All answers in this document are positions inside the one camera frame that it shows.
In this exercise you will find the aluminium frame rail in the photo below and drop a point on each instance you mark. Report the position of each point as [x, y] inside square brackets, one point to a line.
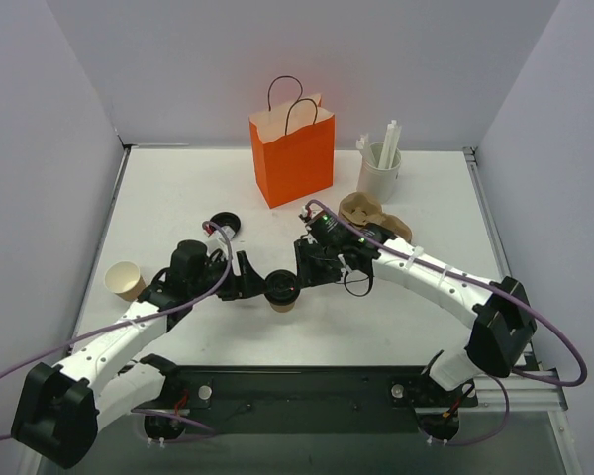
[499, 252]

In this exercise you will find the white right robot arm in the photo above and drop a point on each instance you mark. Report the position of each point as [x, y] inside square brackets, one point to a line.
[499, 330]

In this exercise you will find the orange paper bag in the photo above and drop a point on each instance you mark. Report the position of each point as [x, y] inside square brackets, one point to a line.
[293, 149]

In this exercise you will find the black plastic cup lid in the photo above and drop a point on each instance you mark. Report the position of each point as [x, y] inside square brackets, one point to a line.
[281, 287]

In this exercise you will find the white wrapped straw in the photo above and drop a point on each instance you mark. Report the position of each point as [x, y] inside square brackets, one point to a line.
[390, 145]
[363, 145]

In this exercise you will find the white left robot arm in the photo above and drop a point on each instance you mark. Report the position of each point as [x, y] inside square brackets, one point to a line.
[57, 415]

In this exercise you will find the brown paper coffee cup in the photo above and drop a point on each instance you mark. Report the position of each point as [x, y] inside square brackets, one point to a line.
[282, 307]

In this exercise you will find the white straw holder cup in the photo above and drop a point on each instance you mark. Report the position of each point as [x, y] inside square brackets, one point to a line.
[379, 183]

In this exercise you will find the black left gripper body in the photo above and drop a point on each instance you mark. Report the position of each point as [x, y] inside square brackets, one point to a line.
[241, 279]

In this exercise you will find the brown cardboard cup carrier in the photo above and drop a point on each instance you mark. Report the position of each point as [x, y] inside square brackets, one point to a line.
[361, 209]

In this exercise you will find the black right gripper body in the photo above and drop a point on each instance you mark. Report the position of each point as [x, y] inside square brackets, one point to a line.
[305, 262]

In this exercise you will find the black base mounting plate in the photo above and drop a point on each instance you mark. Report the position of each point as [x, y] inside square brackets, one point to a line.
[303, 400]

